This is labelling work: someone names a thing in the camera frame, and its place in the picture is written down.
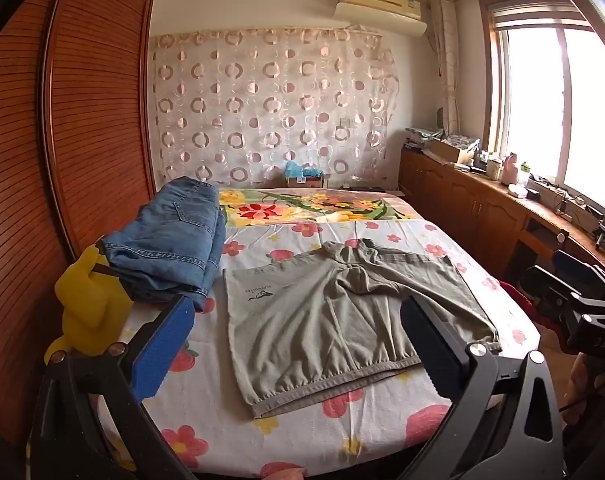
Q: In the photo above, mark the bright floral blanket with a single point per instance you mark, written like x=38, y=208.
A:
x=302, y=207

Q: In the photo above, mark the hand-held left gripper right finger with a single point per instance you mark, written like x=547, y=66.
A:
x=432, y=350

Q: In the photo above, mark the pink figurine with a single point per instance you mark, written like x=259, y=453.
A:
x=510, y=170

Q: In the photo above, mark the grey pants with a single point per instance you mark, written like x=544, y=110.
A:
x=342, y=325

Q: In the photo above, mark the yellow plush toy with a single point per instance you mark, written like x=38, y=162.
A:
x=90, y=305

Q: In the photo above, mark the open cardboard box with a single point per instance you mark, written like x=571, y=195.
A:
x=450, y=151

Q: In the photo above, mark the wooden louvered wardrobe door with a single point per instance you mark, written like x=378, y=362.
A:
x=17, y=220
x=102, y=110

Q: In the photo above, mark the circle pattern wall curtain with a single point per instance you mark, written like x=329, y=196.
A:
x=277, y=105

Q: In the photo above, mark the cream air conditioner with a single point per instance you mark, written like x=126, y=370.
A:
x=377, y=5

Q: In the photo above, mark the red cloth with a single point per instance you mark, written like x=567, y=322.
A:
x=519, y=297

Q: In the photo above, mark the person's right hand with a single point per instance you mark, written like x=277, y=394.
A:
x=578, y=382

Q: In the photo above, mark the bed with flower print sheet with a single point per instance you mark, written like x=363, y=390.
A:
x=292, y=425

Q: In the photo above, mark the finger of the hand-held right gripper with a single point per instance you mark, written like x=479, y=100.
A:
x=577, y=265
x=549, y=290

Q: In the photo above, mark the small printed carton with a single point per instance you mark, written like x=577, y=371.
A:
x=305, y=181

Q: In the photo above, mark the wooden side cabinet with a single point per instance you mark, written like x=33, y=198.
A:
x=462, y=200

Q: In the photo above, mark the wooden frame window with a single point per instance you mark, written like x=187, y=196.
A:
x=542, y=100

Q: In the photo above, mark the folded blue jeans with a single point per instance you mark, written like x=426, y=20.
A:
x=170, y=240

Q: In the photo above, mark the pile of patterned papers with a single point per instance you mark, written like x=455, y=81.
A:
x=422, y=136

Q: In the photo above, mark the checked window curtain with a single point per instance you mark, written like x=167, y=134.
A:
x=447, y=65

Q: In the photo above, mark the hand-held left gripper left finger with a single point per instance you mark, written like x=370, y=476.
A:
x=161, y=347

